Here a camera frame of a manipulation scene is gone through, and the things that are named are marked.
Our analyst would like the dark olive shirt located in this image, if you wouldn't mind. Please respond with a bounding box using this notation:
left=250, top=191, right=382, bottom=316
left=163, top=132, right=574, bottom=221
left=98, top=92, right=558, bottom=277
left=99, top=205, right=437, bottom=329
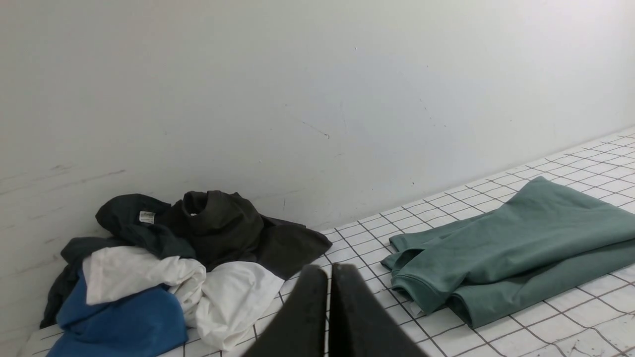
left=155, top=190, right=332, bottom=280

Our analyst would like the dark teal shirt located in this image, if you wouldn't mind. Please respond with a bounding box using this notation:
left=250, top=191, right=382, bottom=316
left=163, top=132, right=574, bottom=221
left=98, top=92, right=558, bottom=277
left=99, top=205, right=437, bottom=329
left=39, top=194, right=196, bottom=329

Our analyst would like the white shirt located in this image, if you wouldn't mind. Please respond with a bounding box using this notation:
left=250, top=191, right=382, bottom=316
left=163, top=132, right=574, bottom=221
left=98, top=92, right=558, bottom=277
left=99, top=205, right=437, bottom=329
left=82, top=246, right=284, bottom=351

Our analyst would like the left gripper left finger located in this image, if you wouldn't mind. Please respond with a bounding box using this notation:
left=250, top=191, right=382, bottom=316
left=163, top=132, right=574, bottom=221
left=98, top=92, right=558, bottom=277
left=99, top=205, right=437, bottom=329
left=244, top=266, right=327, bottom=357

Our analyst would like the blue shirt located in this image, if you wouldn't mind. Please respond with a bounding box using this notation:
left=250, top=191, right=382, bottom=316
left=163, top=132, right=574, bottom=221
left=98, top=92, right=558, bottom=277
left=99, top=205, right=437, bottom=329
left=48, top=273, right=188, bottom=357

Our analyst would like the green long-sleeve shirt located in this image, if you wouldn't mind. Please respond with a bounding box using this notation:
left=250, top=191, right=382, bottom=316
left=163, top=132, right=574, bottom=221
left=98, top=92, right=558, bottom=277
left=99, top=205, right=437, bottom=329
left=382, top=177, right=635, bottom=328

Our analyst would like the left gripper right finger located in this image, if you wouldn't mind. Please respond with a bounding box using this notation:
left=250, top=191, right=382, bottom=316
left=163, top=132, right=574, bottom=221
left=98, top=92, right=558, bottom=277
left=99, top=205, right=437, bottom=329
left=328, top=263, right=427, bottom=357

